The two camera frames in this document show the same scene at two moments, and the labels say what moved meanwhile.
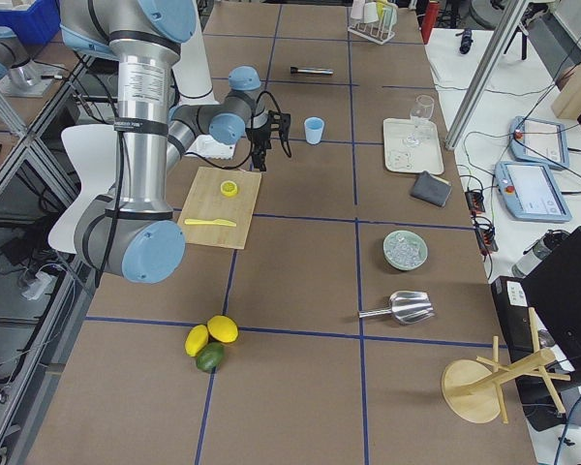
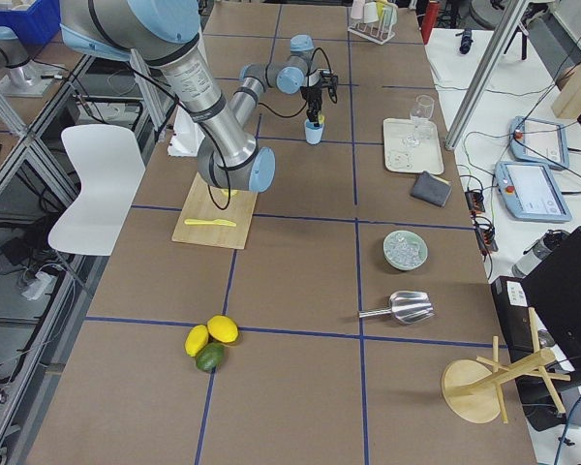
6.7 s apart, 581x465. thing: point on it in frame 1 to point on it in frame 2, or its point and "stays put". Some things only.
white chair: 94,149 stays put
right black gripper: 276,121 to 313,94
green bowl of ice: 405,250 stays put
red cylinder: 429,20 stays put
